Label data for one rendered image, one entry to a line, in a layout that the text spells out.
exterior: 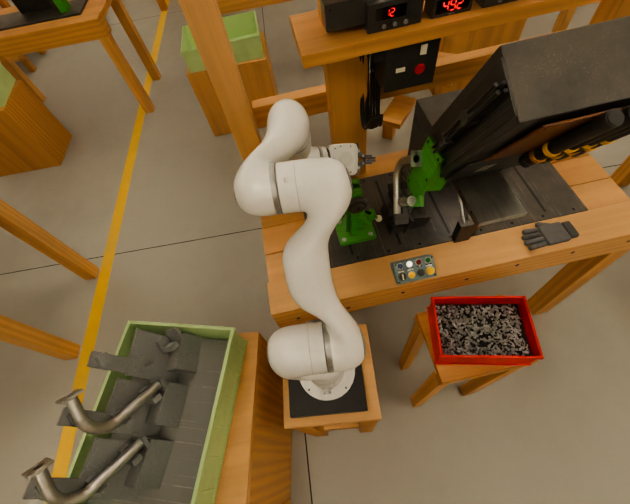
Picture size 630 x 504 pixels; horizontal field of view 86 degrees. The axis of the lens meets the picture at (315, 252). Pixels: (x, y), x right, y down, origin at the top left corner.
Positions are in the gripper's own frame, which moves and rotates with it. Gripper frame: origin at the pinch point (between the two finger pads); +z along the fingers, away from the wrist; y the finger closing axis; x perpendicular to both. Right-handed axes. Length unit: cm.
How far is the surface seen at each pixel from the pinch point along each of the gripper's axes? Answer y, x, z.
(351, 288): -46.8, 3.8, -4.9
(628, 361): -108, 4, 158
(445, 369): -72, -19, 21
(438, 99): 21.6, 6.7, 31.1
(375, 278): -43.6, 2.9, 4.6
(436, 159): -0.9, -12.3, 18.0
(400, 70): 27.0, -4.7, 8.5
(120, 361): -61, 1, -84
